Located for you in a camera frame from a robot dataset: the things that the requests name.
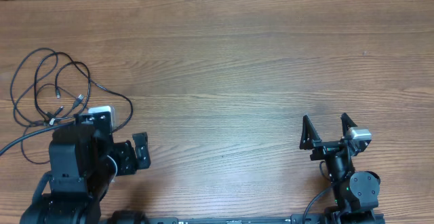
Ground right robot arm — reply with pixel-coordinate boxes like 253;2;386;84
299;113;385;224

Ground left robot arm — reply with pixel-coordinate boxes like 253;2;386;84
20;111;151;224

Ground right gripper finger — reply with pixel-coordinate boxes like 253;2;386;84
299;115;321;150
340;113;357;136

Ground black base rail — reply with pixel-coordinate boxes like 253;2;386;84
145;213;386;224

